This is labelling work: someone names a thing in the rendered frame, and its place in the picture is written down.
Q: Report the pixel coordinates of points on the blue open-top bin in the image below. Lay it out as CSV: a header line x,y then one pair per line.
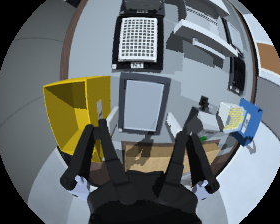
x,y
250,123

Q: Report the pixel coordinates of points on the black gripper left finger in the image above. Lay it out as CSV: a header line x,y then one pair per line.
x,y
75,178

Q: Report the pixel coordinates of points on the yellow bin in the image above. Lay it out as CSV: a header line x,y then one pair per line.
x,y
69,110

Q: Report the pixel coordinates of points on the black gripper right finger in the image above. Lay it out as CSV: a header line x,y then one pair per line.
x,y
203,180

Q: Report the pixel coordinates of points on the light grey bench mat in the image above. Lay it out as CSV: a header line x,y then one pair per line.
x,y
194,72

